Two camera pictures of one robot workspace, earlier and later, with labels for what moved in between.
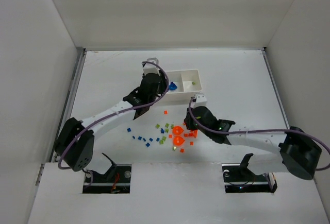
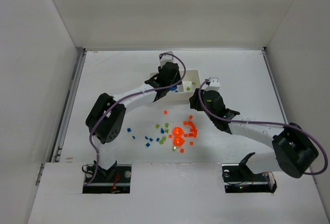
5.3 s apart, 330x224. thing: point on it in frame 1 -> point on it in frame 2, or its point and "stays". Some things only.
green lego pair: x=164 y=138 stays
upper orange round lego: x=177 y=130 stays
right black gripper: x=191 y=120 -> x=197 y=99
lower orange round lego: x=178 y=140 stays
